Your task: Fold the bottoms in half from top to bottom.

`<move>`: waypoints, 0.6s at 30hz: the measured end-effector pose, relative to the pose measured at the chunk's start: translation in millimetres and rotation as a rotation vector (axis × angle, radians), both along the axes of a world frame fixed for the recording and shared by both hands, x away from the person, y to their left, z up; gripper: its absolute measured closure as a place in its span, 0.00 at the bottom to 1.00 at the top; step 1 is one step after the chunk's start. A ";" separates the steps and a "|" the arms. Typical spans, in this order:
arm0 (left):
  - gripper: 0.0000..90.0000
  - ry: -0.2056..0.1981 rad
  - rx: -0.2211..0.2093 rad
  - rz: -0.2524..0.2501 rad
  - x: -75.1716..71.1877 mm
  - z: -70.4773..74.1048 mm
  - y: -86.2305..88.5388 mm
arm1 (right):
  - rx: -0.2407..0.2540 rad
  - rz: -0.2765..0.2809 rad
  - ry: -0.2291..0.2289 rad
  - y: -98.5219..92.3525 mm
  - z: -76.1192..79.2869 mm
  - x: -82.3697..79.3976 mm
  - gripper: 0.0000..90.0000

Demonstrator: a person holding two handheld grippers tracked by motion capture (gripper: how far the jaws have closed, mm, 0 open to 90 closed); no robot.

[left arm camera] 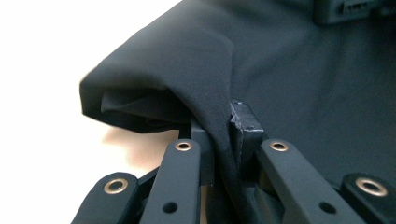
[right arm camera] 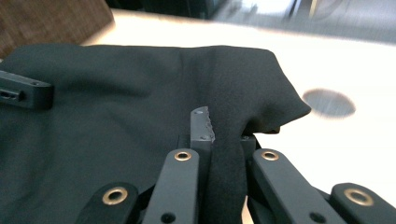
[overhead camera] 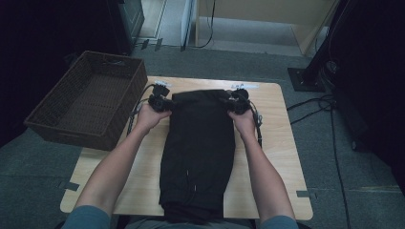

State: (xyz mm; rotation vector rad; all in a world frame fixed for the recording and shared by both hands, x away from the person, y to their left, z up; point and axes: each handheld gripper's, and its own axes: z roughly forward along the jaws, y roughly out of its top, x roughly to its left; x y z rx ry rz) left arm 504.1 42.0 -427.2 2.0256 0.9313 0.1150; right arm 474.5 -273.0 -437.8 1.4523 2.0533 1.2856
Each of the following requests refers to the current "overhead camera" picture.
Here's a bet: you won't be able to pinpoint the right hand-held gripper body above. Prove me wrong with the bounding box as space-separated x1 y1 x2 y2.
224 83 261 115

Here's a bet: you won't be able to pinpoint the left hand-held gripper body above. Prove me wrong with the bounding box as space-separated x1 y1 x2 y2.
147 79 176 113

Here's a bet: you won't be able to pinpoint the black pants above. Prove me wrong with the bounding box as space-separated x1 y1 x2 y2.
158 89 237 223

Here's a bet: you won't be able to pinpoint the brown woven basket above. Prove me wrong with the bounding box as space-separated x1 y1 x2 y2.
23 51 149 152

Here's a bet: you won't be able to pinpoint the person's left hand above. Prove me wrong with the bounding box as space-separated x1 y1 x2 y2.
135 103 173 133

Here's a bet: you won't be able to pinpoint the person's right hand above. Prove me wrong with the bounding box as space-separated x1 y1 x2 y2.
227 106 258 139

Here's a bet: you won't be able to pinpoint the black metal stand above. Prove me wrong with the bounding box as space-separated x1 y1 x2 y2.
288 0 352 94

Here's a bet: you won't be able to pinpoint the dark cabinet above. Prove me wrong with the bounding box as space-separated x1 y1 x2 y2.
108 0 146 55

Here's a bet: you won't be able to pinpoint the white board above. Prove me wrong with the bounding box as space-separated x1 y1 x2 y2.
181 0 197 52

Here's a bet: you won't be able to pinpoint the beige wooden furniture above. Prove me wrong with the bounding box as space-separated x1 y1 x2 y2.
195 0 340 55

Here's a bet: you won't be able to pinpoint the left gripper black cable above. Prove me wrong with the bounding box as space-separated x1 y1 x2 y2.
126 84 157 136

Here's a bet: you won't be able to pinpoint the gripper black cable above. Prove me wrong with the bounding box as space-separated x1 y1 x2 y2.
126 84 157 136
249 99 264 149

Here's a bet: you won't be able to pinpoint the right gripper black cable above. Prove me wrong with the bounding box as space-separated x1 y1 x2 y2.
249 99 264 149

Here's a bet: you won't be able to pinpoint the black hanging cable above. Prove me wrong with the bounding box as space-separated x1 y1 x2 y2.
195 0 217 50

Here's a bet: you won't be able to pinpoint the long black floor cable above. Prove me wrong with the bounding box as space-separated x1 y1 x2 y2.
329 106 352 229

